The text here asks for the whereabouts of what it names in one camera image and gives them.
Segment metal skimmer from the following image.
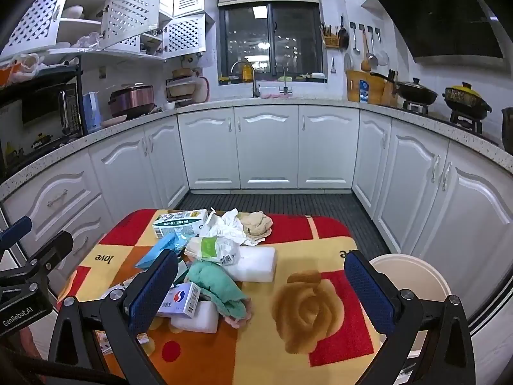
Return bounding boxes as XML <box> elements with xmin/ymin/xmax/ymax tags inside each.
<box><xmin>368</xmin><ymin>27</ymin><xmax>380</xmax><ymax>69</ymax></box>

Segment green white carton box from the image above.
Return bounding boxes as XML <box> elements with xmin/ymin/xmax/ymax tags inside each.
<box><xmin>152</xmin><ymin>209</ymin><xmax>209</xmax><ymax>239</ymax></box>

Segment black metal rack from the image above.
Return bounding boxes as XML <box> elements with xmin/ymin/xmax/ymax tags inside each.
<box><xmin>0</xmin><ymin>58</ymin><xmax>86</xmax><ymax>137</ymax></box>

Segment white green plastic wrapper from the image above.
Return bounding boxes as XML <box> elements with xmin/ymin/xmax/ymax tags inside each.
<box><xmin>183</xmin><ymin>236</ymin><xmax>241</xmax><ymax>267</ymax></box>

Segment wooden knife block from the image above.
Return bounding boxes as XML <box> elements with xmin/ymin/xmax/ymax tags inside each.
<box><xmin>383</xmin><ymin>70</ymin><xmax>400</xmax><ymax>107</ymax></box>

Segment green cloth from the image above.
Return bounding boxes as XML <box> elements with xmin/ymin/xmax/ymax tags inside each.
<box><xmin>185</xmin><ymin>260</ymin><xmax>251</xmax><ymax>318</ymax></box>

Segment blue packet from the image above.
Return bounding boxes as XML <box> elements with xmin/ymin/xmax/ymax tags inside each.
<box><xmin>135</xmin><ymin>233</ymin><xmax>189</xmax><ymax>269</ymax></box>

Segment beige cloth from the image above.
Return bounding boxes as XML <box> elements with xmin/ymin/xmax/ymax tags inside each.
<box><xmin>238</xmin><ymin>211</ymin><xmax>274</xmax><ymax>242</ymax></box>

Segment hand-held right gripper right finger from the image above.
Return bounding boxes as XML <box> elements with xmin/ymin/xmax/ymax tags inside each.
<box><xmin>344</xmin><ymin>250</ymin><xmax>487</xmax><ymax>385</ymax></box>

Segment wooden spoon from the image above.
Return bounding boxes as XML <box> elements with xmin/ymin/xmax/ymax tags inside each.
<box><xmin>360</xmin><ymin>28</ymin><xmax>371</xmax><ymax>72</ymax></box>

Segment small white foam block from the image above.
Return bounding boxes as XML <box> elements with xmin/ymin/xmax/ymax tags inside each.
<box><xmin>170</xmin><ymin>300</ymin><xmax>219</xmax><ymax>334</ymax></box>

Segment black microwave oven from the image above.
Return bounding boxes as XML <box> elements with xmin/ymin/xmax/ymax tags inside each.
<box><xmin>0</xmin><ymin>82</ymin><xmax>83</xmax><ymax>169</ymax></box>

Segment gas stove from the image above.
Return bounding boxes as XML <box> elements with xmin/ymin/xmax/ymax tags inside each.
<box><xmin>401</xmin><ymin>100</ymin><xmax>501</xmax><ymax>145</ymax></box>

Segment yellow lidded pot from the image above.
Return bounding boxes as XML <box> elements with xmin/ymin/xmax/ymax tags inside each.
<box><xmin>443</xmin><ymin>82</ymin><xmax>493</xmax><ymax>119</ymax></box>

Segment crumpled white plastic bag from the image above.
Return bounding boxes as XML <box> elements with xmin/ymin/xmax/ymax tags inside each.
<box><xmin>199</xmin><ymin>209</ymin><xmax>257</xmax><ymax>246</ymax></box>

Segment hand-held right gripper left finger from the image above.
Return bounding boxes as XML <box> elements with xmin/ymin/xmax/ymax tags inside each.
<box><xmin>48</xmin><ymin>250</ymin><xmax>179</xmax><ymax>385</ymax></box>

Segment white round stool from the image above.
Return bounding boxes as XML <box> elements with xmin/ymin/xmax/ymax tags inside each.
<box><xmin>366</xmin><ymin>253</ymin><xmax>453</xmax><ymax>385</ymax></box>

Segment metal faucet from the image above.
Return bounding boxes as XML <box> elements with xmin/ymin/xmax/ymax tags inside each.
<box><xmin>231</xmin><ymin>61</ymin><xmax>261</xmax><ymax>99</ymax></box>

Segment black wok with lid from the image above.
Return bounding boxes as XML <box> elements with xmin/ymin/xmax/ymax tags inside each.
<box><xmin>371</xmin><ymin>71</ymin><xmax>438</xmax><ymax>107</ymax></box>

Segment dark pot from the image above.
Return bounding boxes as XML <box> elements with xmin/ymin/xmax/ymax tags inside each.
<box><xmin>501</xmin><ymin>107</ymin><xmax>513</xmax><ymax>151</ymax></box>

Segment white upper lattice cabinet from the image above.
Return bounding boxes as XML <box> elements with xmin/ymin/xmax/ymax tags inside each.
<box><xmin>0</xmin><ymin>0</ymin><xmax>217</xmax><ymax>65</ymax></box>

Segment crumpled plastic bags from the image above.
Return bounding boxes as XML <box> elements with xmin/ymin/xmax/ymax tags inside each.
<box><xmin>0</xmin><ymin>52</ymin><xmax>46</xmax><ymax>86</ymax></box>

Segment large white foam block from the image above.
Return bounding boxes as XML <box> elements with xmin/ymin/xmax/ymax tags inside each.
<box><xmin>224</xmin><ymin>246</ymin><xmax>277</xmax><ymax>283</ymax></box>

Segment dark framed window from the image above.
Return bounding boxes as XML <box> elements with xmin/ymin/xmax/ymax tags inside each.
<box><xmin>218</xmin><ymin>2</ymin><xmax>323</xmax><ymax>85</ymax></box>

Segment blue white kettle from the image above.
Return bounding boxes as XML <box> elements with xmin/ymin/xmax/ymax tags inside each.
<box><xmin>83</xmin><ymin>91</ymin><xmax>103</xmax><ymax>133</ymax></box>

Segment white lower kitchen cabinets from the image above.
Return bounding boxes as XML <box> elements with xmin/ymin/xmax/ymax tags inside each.
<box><xmin>0</xmin><ymin>104</ymin><xmax>513</xmax><ymax>329</ymax></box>

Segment dark striped floor mat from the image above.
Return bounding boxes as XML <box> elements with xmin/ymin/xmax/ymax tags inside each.
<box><xmin>174</xmin><ymin>192</ymin><xmax>389</xmax><ymax>257</ymax></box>

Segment wooden cutting board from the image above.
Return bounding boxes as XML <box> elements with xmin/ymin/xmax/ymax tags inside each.
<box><xmin>347</xmin><ymin>69</ymin><xmax>387</xmax><ymax>105</ymax></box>

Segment round mesh strainer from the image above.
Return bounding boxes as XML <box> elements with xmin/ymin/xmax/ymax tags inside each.
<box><xmin>377</xmin><ymin>28</ymin><xmax>391</xmax><ymax>67</ymax></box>

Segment white orange printed packet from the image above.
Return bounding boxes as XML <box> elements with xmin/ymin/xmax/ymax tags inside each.
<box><xmin>95</xmin><ymin>329</ymin><xmax>116</xmax><ymax>355</ymax></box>

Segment small white blue box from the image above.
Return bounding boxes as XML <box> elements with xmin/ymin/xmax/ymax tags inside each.
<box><xmin>156</xmin><ymin>282</ymin><xmax>202</xmax><ymax>317</ymax></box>

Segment copper rice cooker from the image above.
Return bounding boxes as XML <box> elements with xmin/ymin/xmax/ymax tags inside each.
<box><xmin>108</xmin><ymin>84</ymin><xmax>155</xmax><ymax>121</ymax></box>

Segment black range hood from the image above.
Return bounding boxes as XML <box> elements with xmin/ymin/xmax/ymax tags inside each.
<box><xmin>373</xmin><ymin>0</ymin><xmax>506</xmax><ymax>65</ymax></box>

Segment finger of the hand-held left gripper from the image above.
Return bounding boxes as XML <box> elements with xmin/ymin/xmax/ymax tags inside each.
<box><xmin>22</xmin><ymin>230</ymin><xmax>75</xmax><ymax>275</ymax></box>
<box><xmin>0</xmin><ymin>216</ymin><xmax>33</xmax><ymax>251</ymax></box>

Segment wooden chopstick holder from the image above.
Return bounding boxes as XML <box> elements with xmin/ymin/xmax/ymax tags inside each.
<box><xmin>321</xmin><ymin>23</ymin><xmax>341</xmax><ymax>49</ymax></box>

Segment beige casserole pot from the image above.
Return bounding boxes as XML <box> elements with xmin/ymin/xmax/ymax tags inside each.
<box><xmin>165</xmin><ymin>77</ymin><xmax>197</xmax><ymax>102</ymax></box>

